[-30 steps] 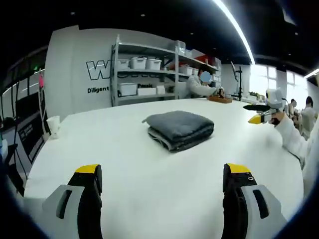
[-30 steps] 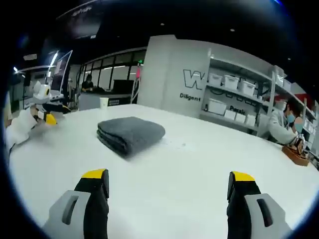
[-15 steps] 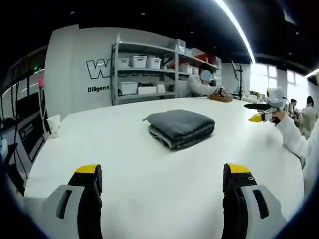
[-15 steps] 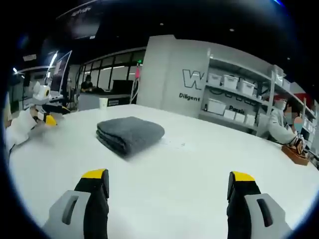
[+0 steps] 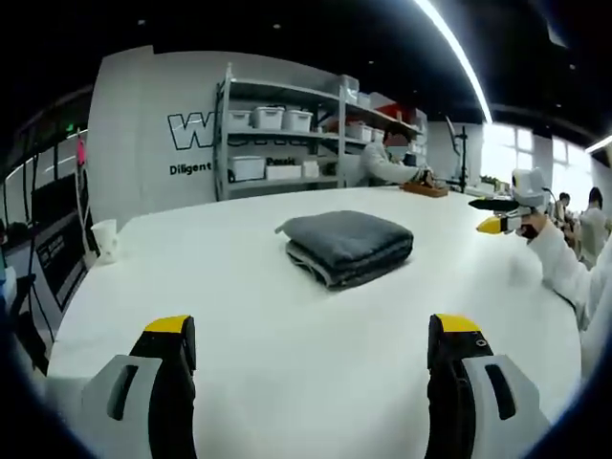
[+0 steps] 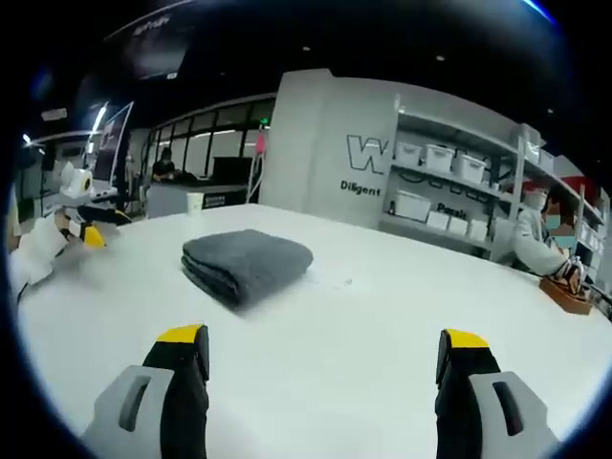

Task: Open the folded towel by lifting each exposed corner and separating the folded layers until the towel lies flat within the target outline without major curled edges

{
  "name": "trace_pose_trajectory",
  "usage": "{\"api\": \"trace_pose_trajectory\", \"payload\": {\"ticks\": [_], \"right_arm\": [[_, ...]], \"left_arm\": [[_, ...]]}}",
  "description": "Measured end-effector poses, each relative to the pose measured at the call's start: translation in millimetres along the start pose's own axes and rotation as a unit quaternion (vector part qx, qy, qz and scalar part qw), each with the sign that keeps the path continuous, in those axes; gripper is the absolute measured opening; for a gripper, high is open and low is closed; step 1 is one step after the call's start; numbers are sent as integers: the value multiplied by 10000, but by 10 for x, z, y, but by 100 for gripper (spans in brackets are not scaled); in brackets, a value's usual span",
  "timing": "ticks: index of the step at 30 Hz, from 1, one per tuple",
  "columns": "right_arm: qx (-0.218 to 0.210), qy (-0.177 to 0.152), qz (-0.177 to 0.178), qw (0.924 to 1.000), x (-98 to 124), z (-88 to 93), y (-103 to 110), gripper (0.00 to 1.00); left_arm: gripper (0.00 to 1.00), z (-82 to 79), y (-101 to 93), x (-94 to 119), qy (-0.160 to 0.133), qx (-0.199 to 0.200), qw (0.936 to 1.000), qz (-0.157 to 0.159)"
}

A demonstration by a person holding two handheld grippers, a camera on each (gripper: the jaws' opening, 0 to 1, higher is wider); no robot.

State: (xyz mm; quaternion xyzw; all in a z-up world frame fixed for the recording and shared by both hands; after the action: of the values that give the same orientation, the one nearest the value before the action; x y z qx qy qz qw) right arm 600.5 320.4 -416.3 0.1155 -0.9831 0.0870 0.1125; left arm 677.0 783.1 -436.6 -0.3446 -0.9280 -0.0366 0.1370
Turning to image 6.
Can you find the black monitor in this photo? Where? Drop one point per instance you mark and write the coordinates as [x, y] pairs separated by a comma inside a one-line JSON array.
[[233, 168]]

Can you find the standing display banner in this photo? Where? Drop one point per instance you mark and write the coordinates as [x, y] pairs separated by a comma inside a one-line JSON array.
[[111, 146]]

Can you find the brown wooden box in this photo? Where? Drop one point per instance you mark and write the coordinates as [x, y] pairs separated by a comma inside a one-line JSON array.
[[566, 297]]

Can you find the dark ceiling screen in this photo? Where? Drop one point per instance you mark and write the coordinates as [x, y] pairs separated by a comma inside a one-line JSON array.
[[153, 45]]

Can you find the pink hanging item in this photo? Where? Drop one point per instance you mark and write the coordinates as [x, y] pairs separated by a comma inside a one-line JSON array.
[[260, 141]]

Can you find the white paper cup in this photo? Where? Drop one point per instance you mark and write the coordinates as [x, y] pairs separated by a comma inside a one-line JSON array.
[[194, 203]]

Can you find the grey metal shelf unit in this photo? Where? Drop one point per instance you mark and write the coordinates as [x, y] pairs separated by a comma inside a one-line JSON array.
[[507, 158]]

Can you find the grey towel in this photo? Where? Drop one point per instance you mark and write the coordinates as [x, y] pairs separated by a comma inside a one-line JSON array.
[[248, 260]]

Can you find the group of white storage boxes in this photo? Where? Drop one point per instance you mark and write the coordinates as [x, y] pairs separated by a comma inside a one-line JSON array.
[[440, 160]]

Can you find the dark reception counter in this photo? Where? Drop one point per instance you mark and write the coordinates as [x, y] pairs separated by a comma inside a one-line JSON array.
[[205, 198]]

